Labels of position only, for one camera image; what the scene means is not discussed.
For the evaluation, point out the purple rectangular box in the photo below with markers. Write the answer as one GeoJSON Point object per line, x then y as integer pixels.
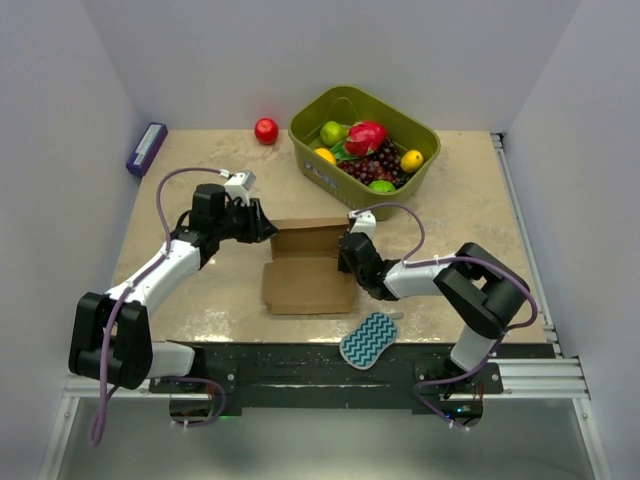
{"type": "Point", "coordinates": [146, 150]}

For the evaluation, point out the orange fruit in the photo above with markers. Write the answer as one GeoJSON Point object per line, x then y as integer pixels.
{"type": "Point", "coordinates": [326, 154]}

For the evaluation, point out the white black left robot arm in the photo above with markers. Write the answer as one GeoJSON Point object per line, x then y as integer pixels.
{"type": "Point", "coordinates": [111, 339]}

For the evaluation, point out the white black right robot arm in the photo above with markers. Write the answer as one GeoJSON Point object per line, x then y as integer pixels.
{"type": "Point", "coordinates": [490, 298]}

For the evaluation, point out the brown cardboard paper box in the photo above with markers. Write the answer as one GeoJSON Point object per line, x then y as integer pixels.
{"type": "Point", "coordinates": [303, 277]}

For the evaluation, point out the green lime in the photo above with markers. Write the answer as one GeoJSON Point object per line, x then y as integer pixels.
{"type": "Point", "coordinates": [382, 186]}

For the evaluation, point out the red dragon fruit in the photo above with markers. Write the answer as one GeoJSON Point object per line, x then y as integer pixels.
{"type": "Point", "coordinates": [364, 138]}

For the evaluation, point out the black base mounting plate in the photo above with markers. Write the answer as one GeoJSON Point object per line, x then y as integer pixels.
{"type": "Point", "coordinates": [234, 377]}

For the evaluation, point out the yellow lemon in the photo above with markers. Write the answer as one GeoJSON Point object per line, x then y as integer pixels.
{"type": "Point", "coordinates": [412, 161]}

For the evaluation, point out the purple grape bunch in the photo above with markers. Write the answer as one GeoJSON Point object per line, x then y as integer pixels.
{"type": "Point", "coordinates": [383, 164]}

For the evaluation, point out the green plastic tub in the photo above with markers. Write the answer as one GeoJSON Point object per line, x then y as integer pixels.
{"type": "Point", "coordinates": [348, 105]}

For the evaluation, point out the green apple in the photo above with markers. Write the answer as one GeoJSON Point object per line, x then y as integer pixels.
{"type": "Point", "coordinates": [331, 133]}

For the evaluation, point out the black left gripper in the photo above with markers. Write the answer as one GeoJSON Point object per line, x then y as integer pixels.
{"type": "Point", "coordinates": [259, 228]}

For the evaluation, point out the aluminium rail frame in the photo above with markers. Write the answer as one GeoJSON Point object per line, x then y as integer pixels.
{"type": "Point", "coordinates": [541, 428]}

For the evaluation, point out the red apple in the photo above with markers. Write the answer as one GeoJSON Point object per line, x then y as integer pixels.
{"type": "Point", "coordinates": [266, 131]}

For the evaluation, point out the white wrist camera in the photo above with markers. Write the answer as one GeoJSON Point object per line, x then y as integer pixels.
{"type": "Point", "coordinates": [238, 186]}
{"type": "Point", "coordinates": [362, 221]}

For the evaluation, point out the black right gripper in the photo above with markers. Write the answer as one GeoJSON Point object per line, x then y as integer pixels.
{"type": "Point", "coordinates": [341, 264]}

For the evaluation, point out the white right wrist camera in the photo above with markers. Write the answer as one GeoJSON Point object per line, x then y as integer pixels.
{"type": "Point", "coordinates": [362, 221]}

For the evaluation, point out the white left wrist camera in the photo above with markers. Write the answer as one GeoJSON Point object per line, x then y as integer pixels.
{"type": "Point", "coordinates": [238, 186]}

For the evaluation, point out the blue zigzag sponge cloth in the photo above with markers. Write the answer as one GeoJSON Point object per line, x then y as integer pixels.
{"type": "Point", "coordinates": [362, 347]}

